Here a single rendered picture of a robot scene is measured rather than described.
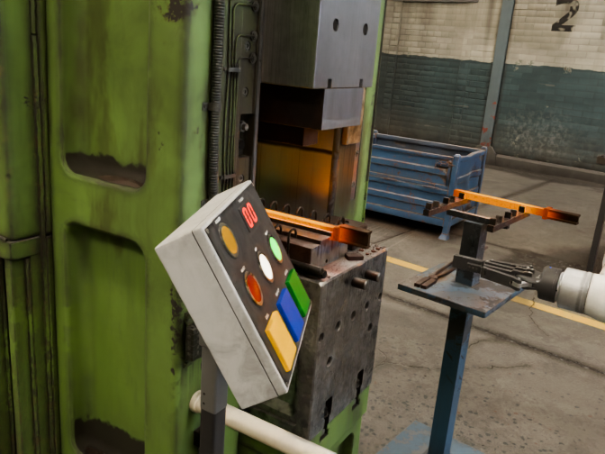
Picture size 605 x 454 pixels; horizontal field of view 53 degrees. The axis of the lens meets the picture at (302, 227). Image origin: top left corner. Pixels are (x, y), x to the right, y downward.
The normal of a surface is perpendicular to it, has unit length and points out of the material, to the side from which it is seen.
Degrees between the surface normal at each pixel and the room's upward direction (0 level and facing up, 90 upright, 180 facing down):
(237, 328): 90
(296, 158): 90
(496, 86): 90
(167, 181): 89
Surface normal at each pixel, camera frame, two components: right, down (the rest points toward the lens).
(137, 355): -0.53, 0.20
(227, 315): -0.12, 0.27
